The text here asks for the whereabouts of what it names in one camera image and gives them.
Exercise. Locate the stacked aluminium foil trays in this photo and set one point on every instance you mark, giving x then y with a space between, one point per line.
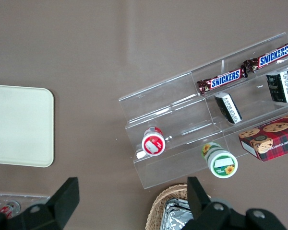
176 215

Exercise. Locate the clear acrylic bottle rack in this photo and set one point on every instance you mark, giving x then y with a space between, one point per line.
38 198

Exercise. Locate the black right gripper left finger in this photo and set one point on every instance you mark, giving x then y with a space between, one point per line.
64 198

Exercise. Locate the oval light wicker basket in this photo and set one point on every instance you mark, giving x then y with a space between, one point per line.
158 203

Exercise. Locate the red cola bottle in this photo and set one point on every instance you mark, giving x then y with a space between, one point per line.
9 208

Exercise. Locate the red tartan cookie box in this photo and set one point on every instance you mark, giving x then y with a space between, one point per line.
276 139

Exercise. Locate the clear acrylic step display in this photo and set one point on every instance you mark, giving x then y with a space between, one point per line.
182 115

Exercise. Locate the small black white box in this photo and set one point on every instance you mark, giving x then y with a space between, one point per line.
229 107
280 86

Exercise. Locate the red lid white cup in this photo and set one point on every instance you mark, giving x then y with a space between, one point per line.
153 143

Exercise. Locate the green sunflower lid cup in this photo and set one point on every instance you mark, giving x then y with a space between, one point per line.
222 164

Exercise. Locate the beige rectangular plastic tray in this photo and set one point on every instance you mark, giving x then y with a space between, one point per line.
19 124

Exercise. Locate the brown Snickers bar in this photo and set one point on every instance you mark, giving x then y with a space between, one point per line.
272 55
224 80

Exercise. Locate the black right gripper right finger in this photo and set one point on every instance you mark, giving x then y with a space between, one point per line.
201 206

